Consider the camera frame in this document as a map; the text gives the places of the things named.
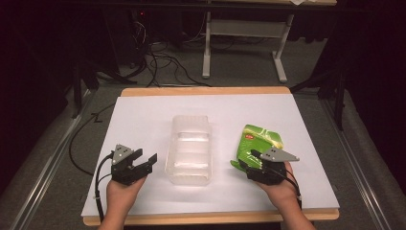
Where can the clear plastic container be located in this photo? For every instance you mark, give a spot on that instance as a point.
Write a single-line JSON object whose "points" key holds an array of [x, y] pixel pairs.
{"points": [[189, 153]]}

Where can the green snack bag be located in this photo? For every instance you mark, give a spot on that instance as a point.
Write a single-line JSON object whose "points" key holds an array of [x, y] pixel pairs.
{"points": [[252, 143]]}

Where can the black metal stand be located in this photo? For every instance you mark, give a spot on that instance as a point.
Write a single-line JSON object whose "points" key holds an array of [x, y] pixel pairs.
{"points": [[340, 96], [77, 92]]}

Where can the person's right hand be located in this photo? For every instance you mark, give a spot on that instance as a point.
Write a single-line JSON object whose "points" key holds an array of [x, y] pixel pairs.
{"points": [[282, 193]]}

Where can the person's left hand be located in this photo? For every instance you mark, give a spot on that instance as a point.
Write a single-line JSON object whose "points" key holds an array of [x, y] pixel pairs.
{"points": [[123, 195]]}

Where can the dark computer tower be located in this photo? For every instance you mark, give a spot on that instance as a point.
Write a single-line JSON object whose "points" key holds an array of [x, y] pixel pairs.
{"points": [[139, 35]]}

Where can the white metal desk frame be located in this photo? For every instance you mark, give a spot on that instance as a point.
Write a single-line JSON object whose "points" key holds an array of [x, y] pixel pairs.
{"points": [[244, 27]]}

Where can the white table cover sheet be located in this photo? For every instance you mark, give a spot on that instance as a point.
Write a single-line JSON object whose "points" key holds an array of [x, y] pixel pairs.
{"points": [[146, 127]]}

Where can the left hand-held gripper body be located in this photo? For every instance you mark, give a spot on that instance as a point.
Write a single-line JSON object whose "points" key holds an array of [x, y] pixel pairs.
{"points": [[123, 172]]}

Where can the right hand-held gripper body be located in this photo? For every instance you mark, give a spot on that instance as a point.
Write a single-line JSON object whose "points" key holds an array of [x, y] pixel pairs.
{"points": [[269, 172]]}

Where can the metal floor rail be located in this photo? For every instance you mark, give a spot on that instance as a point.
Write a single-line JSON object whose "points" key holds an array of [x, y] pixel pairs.
{"points": [[48, 166], [354, 163]]}

